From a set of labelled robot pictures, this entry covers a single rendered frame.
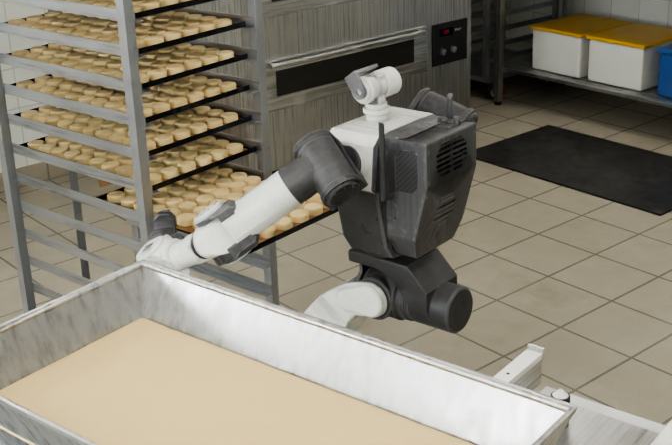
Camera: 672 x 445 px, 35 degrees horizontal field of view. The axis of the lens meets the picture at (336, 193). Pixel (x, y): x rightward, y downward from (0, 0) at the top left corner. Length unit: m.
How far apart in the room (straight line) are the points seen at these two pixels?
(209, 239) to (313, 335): 1.28
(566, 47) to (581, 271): 2.18
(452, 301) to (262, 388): 1.43
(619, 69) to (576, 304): 2.25
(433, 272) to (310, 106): 2.75
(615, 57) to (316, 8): 1.80
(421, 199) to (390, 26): 3.15
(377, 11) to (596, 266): 1.77
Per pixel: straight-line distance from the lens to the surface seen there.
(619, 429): 1.85
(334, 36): 5.23
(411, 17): 5.56
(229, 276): 3.38
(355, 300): 2.61
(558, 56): 6.33
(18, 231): 3.37
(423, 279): 2.51
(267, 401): 1.09
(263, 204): 2.32
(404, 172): 2.37
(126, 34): 2.69
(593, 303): 4.14
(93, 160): 3.07
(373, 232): 2.47
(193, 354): 1.18
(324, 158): 2.30
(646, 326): 4.01
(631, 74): 6.05
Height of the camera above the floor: 1.84
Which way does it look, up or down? 21 degrees down
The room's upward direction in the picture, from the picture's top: 2 degrees counter-clockwise
